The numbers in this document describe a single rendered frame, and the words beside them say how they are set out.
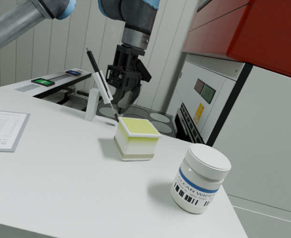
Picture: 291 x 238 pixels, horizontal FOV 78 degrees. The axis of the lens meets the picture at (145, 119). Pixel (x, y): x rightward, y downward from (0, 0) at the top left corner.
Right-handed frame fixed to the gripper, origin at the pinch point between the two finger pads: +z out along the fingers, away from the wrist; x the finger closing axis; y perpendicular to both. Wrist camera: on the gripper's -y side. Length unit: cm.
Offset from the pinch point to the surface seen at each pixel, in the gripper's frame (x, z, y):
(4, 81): -260, 82, -72
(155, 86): -80, 26, -180
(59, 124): -0.4, 0.6, 22.5
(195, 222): 34.1, 0.7, 22.2
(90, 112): 0.7, -1.8, 14.6
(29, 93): -21.1, 1.1, 18.3
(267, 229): 59, 25, -24
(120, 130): 13.7, -4.1, 18.2
